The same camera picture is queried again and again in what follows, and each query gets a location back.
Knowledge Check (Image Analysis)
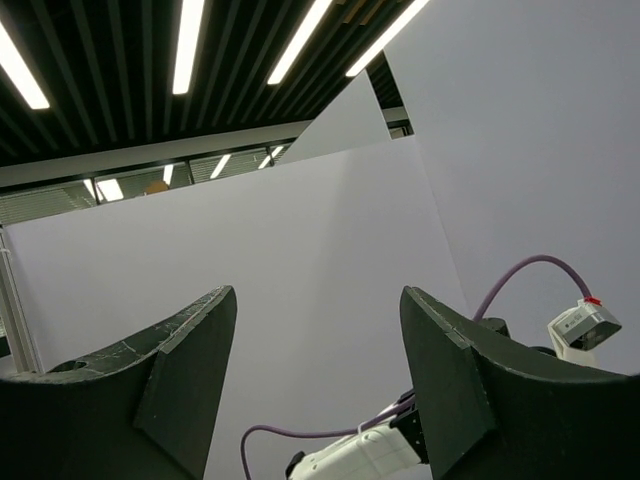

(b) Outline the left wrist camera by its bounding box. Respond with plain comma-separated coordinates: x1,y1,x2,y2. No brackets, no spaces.
547,297,622,368

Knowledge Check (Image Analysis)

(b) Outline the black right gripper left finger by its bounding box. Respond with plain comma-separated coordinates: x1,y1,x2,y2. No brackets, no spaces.
1,286,237,479

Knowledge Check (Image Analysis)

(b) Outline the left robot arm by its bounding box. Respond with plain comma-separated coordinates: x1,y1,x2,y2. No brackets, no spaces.
285,390,429,480

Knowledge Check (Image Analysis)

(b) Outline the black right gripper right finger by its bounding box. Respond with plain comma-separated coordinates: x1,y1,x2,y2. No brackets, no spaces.
400,287,639,479

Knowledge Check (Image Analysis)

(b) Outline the ceiling light strip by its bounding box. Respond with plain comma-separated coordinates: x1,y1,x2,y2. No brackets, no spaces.
345,0,429,78
267,0,332,85
172,0,205,95
1,18,51,111

